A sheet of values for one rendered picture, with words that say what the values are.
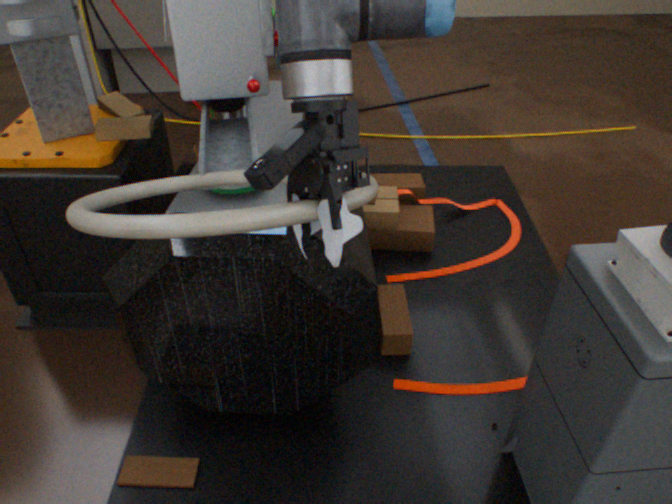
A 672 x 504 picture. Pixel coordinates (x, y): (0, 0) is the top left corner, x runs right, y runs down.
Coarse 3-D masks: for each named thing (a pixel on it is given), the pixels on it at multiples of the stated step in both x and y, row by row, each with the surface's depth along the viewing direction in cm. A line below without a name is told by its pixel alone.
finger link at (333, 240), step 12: (324, 204) 69; (324, 216) 70; (348, 216) 71; (324, 228) 70; (348, 228) 71; (360, 228) 73; (324, 240) 71; (336, 240) 69; (348, 240) 71; (336, 252) 70; (336, 264) 72
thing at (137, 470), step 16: (128, 464) 181; (144, 464) 181; (160, 464) 181; (176, 464) 181; (192, 464) 181; (128, 480) 176; (144, 480) 176; (160, 480) 176; (176, 480) 176; (192, 480) 176
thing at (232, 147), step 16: (208, 112) 138; (208, 128) 135; (224, 128) 135; (240, 128) 135; (208, 144) 127; (224, 144) 127; (240, 144) 127; (256, 144) 117; (208, 160) 120; (224, 160) 120; (240, 160) 120; (256, 160) 111
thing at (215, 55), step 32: (192, 0) 121; (224, 0) 122; (256, 0) 124; (192, 32) 125; (224, 32) 127; (256, 32) 128; (192, 64) 130; (224, 64) 131; (256, 64) 132; (192, 96) 134; (224, 96) 136; (256, 96) 138
